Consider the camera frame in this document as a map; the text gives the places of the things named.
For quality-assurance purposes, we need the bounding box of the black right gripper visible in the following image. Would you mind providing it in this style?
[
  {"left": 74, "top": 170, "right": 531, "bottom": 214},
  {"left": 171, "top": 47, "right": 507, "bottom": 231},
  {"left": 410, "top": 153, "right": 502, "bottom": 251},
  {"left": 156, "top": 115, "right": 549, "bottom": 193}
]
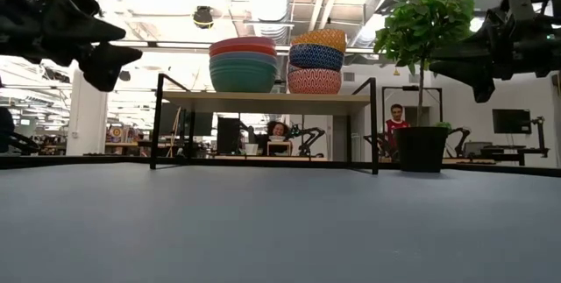
[{"left": 429, "top": 0, "right": 561, "bottom": 103}]

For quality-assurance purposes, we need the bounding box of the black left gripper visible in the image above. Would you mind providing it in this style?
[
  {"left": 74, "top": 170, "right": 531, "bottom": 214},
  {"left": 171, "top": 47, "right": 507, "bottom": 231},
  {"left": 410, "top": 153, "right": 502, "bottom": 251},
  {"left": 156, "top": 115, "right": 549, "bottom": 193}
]
[{"left": 0, "top": 0, "right": 143, "bottom": 93}]

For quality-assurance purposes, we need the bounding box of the plain pink bowl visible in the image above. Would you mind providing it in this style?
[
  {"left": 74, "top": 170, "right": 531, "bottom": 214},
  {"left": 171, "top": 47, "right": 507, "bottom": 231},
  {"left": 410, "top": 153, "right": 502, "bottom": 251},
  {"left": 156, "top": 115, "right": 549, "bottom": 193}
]
[{"left": 208, "top": 36, "right": 277, "bottom": 50}]

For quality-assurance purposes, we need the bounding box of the plain orange-red bowl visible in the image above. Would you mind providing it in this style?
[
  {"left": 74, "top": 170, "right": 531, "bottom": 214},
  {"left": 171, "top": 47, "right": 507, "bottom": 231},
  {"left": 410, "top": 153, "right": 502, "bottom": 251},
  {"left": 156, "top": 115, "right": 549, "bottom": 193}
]
[{"left": 208, "top": 44, "right": 278, "bottom": 59}]

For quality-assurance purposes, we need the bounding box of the plain green bowl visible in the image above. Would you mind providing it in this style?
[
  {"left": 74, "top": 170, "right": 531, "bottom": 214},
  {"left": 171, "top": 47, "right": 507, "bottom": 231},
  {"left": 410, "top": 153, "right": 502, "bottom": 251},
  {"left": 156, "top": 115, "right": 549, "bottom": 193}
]
[{"left": 209, "top": 58, "right": 278, "bottom": 94}]

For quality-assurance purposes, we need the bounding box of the black monitor on arm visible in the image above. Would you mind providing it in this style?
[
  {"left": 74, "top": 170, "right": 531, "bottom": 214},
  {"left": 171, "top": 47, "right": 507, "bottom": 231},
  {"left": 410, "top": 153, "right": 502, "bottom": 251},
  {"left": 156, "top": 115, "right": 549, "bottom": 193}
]
[{"left": 492, "top": 108, "right": 550, "bottom": 159}]

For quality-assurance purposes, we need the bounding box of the small wooden background shelf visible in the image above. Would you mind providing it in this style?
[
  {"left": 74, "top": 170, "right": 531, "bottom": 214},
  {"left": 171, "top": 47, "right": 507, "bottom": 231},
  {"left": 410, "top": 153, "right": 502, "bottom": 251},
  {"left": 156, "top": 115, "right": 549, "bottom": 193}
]
[{"left": 266, "top": 140, "right": 294, "bottom": 158}]

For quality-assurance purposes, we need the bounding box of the white pillar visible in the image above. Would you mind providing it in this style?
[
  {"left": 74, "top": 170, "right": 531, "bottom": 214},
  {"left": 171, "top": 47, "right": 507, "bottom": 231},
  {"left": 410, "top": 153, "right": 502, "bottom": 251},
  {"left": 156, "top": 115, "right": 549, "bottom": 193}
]
[{"left": 65, "top": 67, "right": 110, "bottom": 157}]

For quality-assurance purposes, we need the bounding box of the green leafy plant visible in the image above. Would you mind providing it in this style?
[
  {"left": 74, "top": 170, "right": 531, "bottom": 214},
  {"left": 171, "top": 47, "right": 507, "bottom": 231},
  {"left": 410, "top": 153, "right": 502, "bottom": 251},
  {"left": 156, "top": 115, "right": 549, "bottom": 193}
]
[{"left": 373, "top": 0, "right": 477, "bottom": 131}]

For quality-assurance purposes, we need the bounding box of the person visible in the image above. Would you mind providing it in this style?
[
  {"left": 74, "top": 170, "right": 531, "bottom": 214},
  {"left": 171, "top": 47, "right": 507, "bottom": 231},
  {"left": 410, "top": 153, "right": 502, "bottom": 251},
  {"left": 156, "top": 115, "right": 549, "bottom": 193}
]
[
  {"left": 265, "top": 120, "right": 291, "bottom": 157},
  {"left": 384, "top": 103, "right": 412, "bottom": 161}
]

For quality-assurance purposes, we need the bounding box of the black round hanging device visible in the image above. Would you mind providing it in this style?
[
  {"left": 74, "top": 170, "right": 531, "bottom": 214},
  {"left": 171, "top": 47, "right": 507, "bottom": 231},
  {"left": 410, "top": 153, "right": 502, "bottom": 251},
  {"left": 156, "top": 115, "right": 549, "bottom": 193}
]
[{"left": 192, "top": 5, "right": 215, "bottom": 30}]

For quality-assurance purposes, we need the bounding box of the black plant pot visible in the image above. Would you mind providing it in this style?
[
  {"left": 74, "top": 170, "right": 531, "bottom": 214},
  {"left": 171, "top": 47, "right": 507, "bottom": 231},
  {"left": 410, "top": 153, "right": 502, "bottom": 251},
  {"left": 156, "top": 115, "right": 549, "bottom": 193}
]
[{"left": 393, "top": 125, "right": 450, "bottom": 173}]

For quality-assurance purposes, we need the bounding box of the black desk monitor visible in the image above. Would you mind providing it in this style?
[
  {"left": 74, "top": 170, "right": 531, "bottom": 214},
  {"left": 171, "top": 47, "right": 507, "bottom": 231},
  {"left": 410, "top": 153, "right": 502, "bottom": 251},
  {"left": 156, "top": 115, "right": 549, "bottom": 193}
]
[{"left": 217, "top": 116, "right": 254, "bottom": 156}]

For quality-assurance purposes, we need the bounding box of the blue-grey table mat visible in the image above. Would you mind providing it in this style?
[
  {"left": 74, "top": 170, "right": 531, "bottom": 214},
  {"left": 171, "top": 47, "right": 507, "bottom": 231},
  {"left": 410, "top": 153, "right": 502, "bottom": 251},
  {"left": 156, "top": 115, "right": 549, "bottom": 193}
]
[{"left": 0, "top": 162, "right": 561, "bottom": 283}]

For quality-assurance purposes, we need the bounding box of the black aluminium table frame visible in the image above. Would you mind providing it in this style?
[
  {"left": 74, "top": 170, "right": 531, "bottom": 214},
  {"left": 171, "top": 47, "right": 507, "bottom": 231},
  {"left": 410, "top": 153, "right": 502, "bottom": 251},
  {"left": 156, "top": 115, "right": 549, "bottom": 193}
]
[{"left": 0, "top": 154, "right": 561, "bottom": 178}]

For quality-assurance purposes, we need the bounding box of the wooden shelf black metal frame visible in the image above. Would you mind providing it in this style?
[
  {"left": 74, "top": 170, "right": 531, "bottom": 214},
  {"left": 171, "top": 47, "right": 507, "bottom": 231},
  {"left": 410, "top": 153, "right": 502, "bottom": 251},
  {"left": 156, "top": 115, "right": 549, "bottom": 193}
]
[{"left": 149, "top": 73, "right": 380, "bottom": 175}]

